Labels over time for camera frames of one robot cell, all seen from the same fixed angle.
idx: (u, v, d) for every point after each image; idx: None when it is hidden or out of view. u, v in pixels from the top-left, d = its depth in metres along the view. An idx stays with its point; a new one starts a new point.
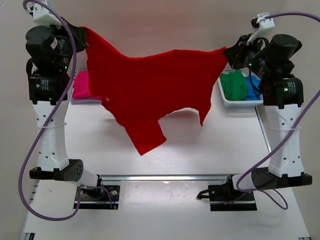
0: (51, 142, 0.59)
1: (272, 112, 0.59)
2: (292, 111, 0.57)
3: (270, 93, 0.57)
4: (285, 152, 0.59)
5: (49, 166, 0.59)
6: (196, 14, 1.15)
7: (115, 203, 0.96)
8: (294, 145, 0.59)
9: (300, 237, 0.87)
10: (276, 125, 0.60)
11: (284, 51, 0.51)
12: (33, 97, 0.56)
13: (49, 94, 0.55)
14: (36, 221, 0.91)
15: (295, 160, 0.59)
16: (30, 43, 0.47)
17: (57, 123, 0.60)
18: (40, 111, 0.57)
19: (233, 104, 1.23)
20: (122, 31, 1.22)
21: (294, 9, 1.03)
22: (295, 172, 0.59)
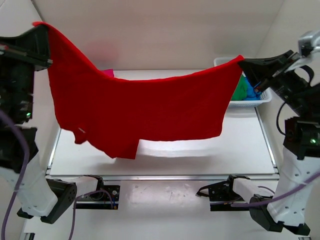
0: (30, 199, 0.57)
1: (288, 156, 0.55)
2: (310, 167, 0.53)
3: (293, 138, 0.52)
4: (289, 202, 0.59)
5: (34, 213, 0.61)
6: (195, 13, 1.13)
7: (115, 203, 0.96)
8: (301, 198, 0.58)
9: (300, 237, 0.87)
10: (288, 171, 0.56)
11: None
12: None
13: (8, 162, 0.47)
14: (36, 221, 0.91)
15: (297, 210, 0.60)
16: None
17: (26, 183, 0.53)
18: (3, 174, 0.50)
19: (233, 104, 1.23)
20: (120, 31, 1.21)
21: (294, 9, 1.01)
22: (293, 221, 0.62)
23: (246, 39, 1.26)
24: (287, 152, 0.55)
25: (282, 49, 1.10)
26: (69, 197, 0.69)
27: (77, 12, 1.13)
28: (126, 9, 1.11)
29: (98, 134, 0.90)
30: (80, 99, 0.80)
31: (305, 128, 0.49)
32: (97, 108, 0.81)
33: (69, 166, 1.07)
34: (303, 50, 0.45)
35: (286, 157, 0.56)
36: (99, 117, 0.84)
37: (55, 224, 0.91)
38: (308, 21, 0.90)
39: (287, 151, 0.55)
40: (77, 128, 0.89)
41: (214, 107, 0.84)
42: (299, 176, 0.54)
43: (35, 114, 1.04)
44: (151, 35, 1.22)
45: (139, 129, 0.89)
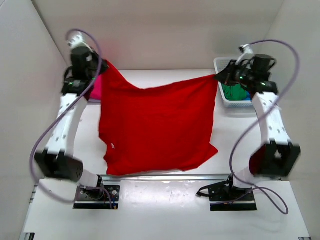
0: (66, 127, 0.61)
1: (256, 102, 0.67)
2: (271, 97, 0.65)
3: (253, 91, 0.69)
4: (269, 122, 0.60)
5: (56, 147, 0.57)
6: (195, 13, 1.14)
7: (115, 203, 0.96)
8: (276, 118, 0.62)
9: (300, 237, 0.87)
10: (259, 109, 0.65)
11: (265, 63, 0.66)
12: (64, 90, 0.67)
13: (78, 91, 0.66)
14: (36, 221, 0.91)
15: (280, 130, 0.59)
16: (72, 54, 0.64)
17: (76, 113, 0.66)
18: (65, 99, 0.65)
19: (232, 104, 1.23)
20: (121, 31, 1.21)
21: (294, 9, 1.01)
22: (282, 138, 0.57)
23: (246, 40, 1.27)
24: (252, 98, 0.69)
25: (281, 49, 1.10)
26: (79, 173, 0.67)
27: (78, 13, 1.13)
28: (126, 9, 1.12)
29: (124, 152, 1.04)
30: (116, 116, 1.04)
31: (255, 84, 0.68)
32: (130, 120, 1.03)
33: None
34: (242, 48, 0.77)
35: (254, 101, 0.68)
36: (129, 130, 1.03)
37: (55, 224, 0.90)
38: (308, 22, 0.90)
39: (255, 105, 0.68)
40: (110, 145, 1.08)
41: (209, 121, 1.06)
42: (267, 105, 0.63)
43: (36, 113, 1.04)
44: (152, 35, 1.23)
45: (159, 146, 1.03)
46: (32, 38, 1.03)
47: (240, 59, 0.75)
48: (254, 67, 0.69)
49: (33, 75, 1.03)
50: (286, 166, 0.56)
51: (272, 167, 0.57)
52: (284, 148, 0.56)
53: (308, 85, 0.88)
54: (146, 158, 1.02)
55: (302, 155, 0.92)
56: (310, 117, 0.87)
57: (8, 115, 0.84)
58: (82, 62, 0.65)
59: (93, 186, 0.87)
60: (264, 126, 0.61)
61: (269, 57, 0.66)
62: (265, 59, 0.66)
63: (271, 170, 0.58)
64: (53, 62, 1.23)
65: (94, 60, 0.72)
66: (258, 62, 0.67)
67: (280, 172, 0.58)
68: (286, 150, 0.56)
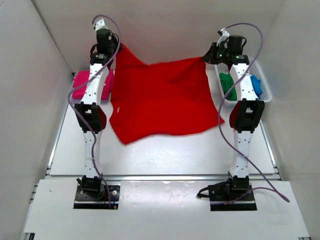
0: (95, 86, 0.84)
1: (233, 72, 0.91)
2: (243, 66, 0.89)
3: (230, 62, 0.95)
4: (243, 86, 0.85)
5: (90, 101, 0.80)
6: (195, 13, 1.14)
7: (115, 203, 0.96)
8: (247, 82, 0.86)
9: (300, 237, 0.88)
10: (235, 76, 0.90)
11: (237, 41, 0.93)
12: (92, 60, 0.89)
13: (103, 60, 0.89)
14: (35, 221, 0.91)
15: (250, 90, 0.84)
16: (98, 34, 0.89)
17: (102, 77, 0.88)
18: (94, 67, 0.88)
19: (232, 105, 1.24)
20: (121, 31, 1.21)
21: (294, 9, 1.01)
22: (251, 97, 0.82)
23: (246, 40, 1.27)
24: (230, 69, 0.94)
25: (281, 49, 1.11)
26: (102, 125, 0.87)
27: (78, 13, 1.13)
28: (126, 9, 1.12)
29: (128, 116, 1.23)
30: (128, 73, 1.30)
31: (231, 57, 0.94)
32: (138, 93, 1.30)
33: (69, 166, 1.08)
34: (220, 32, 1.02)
35: (232, 72, 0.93)
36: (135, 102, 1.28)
37: (54, 223, 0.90)
38: (308, 22, 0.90)
39: (233, 74, 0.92)
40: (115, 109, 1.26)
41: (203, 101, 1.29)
42: (240, 72, 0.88)
43: (36, 113, 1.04)
44: (152, 35, 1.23)
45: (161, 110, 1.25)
46: (32, 37, 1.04)
47: (219, 40, 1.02)
48: (230, 45, 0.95)
49: (33, 74, 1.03)
50: (255, 117, 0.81)
51: (245, 119, 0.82)
52: (254, 104, 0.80)
53: (308, 85, 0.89)
54: (148, 121, 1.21)
55: (302, 155, 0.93)
56: (309, 118, 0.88)
57: (8, 115, 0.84)
58: (105, 39, 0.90)
59: (94, 175, 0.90)
60: (239, 90, 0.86)
61: (239, 37, 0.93)
62: (238, 38, 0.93)
63: (245, 122, 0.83)
64: (54, 62, 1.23)
65: (113, 40, 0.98)
66: (233, 41, 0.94)
67: (252, 122, 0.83)
68: (254, 105, 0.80)
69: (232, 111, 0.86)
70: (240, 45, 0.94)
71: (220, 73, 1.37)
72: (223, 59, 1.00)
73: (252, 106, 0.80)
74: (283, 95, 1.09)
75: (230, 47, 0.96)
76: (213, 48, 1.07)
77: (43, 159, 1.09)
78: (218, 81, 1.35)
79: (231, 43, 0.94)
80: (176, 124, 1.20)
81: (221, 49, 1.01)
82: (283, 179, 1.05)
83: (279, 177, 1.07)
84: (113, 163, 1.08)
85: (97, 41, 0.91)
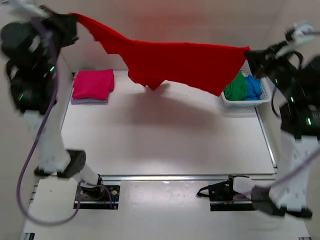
0: (48, 149, 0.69)
1: (288, 141, 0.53)
2: (310, 146, 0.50)
3: (290, 118, 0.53)
4: (290, 184, 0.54)
5: (51, 168, 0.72)
6: (194, 13, 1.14)
7: (115, 203, 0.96)
8: (301, 179, 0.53)
9: (300, 237, 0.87)
10: (288, 153, 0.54)
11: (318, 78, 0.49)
12: (18, 106, 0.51)
13: (35, 106, 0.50)
14: (35, 221, 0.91)
15: (299, 193, 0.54)
16: (5, 48, 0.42)
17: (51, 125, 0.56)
18: (25, 118, 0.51)
19: (233, 104, 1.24)
20: (121, 31, 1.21)
21: (294, 9, 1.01)
22: (296, 204, 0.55)
23: (247, 40, 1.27)
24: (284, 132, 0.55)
25: None
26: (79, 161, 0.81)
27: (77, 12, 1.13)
28: (126, 9, 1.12)
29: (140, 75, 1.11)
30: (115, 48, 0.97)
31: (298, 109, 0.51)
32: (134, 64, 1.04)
33: None
34: (287, 36, 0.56)
35: (284, 133, 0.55)
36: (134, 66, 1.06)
37: (54, 223, 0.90)
38: (308, 22, 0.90)
39: (284, 135, 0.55)
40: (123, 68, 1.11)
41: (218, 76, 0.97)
42: (298, 157, 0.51)
43: None
44: (152, 34, 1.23)
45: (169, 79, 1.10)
46: None
47: (283, 52, 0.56)
48: (305, 73, 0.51)
49: None
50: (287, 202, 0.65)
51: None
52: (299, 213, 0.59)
53: None
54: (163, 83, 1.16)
55: None
56: None
57: (7, 115, 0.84)
58: (22, 44, 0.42)
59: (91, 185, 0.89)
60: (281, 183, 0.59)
61: None
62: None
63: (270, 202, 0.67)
64: None
65: (54, 35, 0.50)
66: (314, 78, 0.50)
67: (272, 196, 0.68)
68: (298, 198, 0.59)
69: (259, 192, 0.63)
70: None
71: None
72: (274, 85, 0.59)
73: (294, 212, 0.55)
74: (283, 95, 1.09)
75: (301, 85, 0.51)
76: (270, 61, 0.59)
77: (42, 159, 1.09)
78: None
79: (304, 76, 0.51)
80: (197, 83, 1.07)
81: (282, 72, 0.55)
82: None
83: None
84: (113, 162, 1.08)
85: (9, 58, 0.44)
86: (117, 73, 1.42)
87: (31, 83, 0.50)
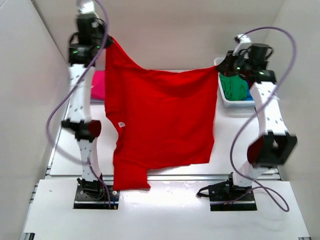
0: (80, 98, 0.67)
1: (253, 91, 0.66)
2: (268, 87, 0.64)
3: (250, 80, 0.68)
4: (267, 113, 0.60)
5: (76, 117, 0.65)
6: (194, 14, 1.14)
7: (115, 203, 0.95)
8: (273, 107, 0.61)
9: (300, 237, 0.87)
10: (257, 99, 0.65)
11: (261, 51, 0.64)
12: (71, 59, 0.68)
13: (83, 59, 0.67)
14: (35, 222, 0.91)
15: (277, 120, 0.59)
16: (78, 19, 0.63)
17: (87, 83, 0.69)
18: (76, 70, 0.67)
19: (232, 104, 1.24)
20: (122, 31, 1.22)
21: (294, 9, 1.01)
22: (280, 129, 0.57)
23: None
24: (252, 89, 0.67)
25: (281, 49, 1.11)
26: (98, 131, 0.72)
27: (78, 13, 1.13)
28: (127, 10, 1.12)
29: (136, 145, 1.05)
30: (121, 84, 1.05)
31: (254, 72, 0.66)
32: (132, 108, 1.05)
33: (70, 166, 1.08)
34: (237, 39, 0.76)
35: (252, 93, 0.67)
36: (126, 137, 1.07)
37: (54, 225, 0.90)
38: (308, 22, 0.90)
39: (253, 93, 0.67)
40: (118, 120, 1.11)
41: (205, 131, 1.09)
42: (263, 94, 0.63)
43: (36, 113, 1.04)
44: (152, 34, 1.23)
45: (161, 138, 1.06)
46: (32, 37, 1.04)
47: (237, 49, 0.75)
48: (251, 55, 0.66)
49: (33, 74, 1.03)
50: (284, 155, 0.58)
51: (269, 155, 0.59)
52: (282, 137, 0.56)
53: (309, 84, 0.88)
54: (156, 147, 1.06)
55: (302, 154, 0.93)
56: (309, 116, 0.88)
57: (8, 116, 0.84)
58: (87, 29, 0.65)
59: (93, 179, 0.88)
60: (261, 118, 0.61)
61: (266, 45, 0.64)
62: (264, 47, 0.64)
63: (267, 158, 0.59)
64: (54, 62, 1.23)
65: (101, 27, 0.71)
66: (261, 51, 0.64)
67: (277, 162, 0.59)
68: (283, 139, 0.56)
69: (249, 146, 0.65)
70: (265, 55, 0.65)
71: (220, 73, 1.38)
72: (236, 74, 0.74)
73: (279, 141, 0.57)
74: (283, 95, 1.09)
75: (251, 61, 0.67)
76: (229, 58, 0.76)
77: (42, 159, 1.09)
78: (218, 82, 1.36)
79: (252, 54, 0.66)
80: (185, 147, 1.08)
81: (239, 60, 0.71)
82: (283, 179, 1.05)
83: (279, 178, 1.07)
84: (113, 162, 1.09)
85: (77, 27, 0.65)
86: None
87: (83, 42, 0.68)
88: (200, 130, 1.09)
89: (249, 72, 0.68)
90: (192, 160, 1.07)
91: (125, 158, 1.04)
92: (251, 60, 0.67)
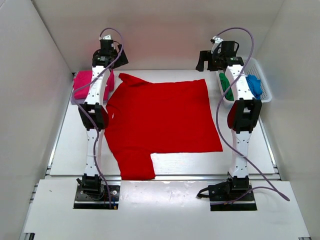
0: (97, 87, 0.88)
1: (229, 73, 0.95)
2: (238, 67, 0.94)
3: (223, 64, 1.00)
4: (239, 86, 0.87)
5: (93, 101, 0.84)
6: (194, 14, 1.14)
7: (115, 203, 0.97)
8: (243, 82, 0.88)
9: (300, 237, 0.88)
10: (230, 77, 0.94)
11: (229, 43, 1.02)
12: (94, 62, 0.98)
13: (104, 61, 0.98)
14: (35, 222, 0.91)
15: (246, 91, 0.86)
16: (102, 41, 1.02)
17: (103, 79, 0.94)
18: (97, 70, 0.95)
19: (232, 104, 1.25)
20: (122, 31, 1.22)
21: (294, 9, 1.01)
22: (248, 97, 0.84)
23: (246, 40, 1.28)
24: (226, 70, 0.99)
25: (281, 50, 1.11)
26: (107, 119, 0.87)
27: (77, 13, 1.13)
28: (127, 10, 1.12)
29: (138, 138, 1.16)
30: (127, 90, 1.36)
31: (226, 58, 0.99)
32: (133, 106, 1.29)
33: (70, 166, 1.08)
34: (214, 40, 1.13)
35: (228, 74, 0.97)
36: (123, 128, 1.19)
37: (54, 225, 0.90)
38: (308, 23, 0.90)
39: (228, 74, 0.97)
40: (113, 114, 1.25)
41: (201, 123, 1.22)
42: (236, 73, 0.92)
43: (36, 114, 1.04)
44: (152, 34, 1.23)
45: (162, 129, 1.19)
46: (32, 38, 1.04)
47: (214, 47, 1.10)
48: (224, 48, 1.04)
49: (33, 75, 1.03)
50: (254, 117, 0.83)
51: (244, 118, 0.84)
52: (250, 104, 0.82)
53: (309, 84, 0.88)
54: (150, 137, 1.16)
55: (301, 155, 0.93)
56: (309, 116, 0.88)
57: (8, 116, 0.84)
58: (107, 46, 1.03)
59: (95, 174, 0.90)
60: (235, 91, 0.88)
61: (232, 41, 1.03)
62: (230, 42, 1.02)
63: (242, 121, 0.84)
64: (54, 62, 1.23)
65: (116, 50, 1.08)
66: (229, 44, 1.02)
67: (249, 122, 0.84)
68: (251, 105, 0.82)
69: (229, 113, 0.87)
70: (232, 48, 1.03)
71: (220, 73, 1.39)
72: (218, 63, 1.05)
73: (249, 105, 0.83)
74: (282, 95, 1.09)
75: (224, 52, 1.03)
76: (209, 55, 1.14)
77: (43, 159, 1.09)
78: (218, 82, 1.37)
79: (224, 47, 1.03)
80: (189, 137, 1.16)
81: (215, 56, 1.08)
82: (283, 179, 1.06)
83: (279, 178, 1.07)
84: (114, 162, 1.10)
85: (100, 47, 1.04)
86: (117, 73, 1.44)
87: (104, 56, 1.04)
88: (196, 123, 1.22)
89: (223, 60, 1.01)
90: (193, 149, 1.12)
91: (122, 145, 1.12)
92: (224, 53, 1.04)
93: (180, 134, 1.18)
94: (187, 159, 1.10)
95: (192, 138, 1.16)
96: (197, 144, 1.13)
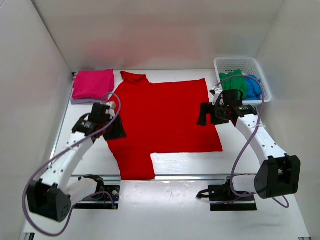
0: (65, 162, 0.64)
1: (243, 125, 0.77)
2: (252, 117, 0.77)
3: (233, 116, 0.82)
4: (262, 141, 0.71)
5: (50, 180, 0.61)
6: (194, 13, 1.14)
7: (115, 203, 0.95)
8: (265, 136, 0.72)
9: (300, 237, 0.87)
10: (245, 129, 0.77)
11: (231, 94, 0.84)
12: (75, 127, 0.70)
13: (86, 130, 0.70)
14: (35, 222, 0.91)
15: (273, 145, 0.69)
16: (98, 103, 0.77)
17: (80, 150, 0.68)
18: (74, 137, 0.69)
19: None
20: (122, 31, 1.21)
21: (295, 8, 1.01)
22: (278, 153, 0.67)
23: (246, 39, 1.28)
24: (237, 123, 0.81)
25: (280, 49, 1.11)
26: (63, 211, 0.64)
27: (76, 13, 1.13)
28: (127, 10, 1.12)
29: (138, 138, 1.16)
30: (128, 89, 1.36)
31: (234, 109, 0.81)
32: (134, 107, 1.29)
33: None
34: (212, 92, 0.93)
35: (239, 125, 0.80)
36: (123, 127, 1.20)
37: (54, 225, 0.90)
38: (309, 22, 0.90)
39: (240, 128, 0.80)
40: None
41: None
42: (251, 125, 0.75)
43: (36, 114, 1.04)
44: (152, 34, 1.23)
45: (162, 129, 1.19)
46: (32, 38, 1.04)
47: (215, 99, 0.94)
48: (226, 100, 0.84)
49: (32, 74, 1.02)
50: (292, 180, 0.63)
51: (279, 183, 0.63)
52: (283, 162, 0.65)
53: (309, 84, 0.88)
54: (149, 137, 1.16)
55: (302, 154, 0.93)
56: (309, 116, 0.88)
57: (7, 116, 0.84)
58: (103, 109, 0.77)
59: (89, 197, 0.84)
60: (257, 144, 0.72)
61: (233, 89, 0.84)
62: (232, 91, 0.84)
63: (278, 187, 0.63)
64: (54, 62, 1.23)
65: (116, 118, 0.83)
66: (231, 94, 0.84)
67: (287, 187, 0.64)
68: (285, 163, 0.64)
69: (259, 176, 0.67)
70: (236, 97, 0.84)
71: (220, 73, 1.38)
72: (222, 114, 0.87)
73: (281, 165, 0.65)
74: (283, 96, 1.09)
75: (227, 102, 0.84)
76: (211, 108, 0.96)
77: (43, 159, 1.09)
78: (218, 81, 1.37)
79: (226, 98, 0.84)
80: (189, 137, 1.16)
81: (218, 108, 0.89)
82: None
83: None
84: (113, 162, 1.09)
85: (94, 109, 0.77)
86: (117, 73, 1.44)
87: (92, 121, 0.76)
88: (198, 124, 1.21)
89: (230, 111, 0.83)
90: (194, 149, 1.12)
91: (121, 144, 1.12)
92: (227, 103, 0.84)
93: (180, 134, 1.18)
94: (187, 159, 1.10)
95: (193, 137, 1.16)
96: (198, 144, 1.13)
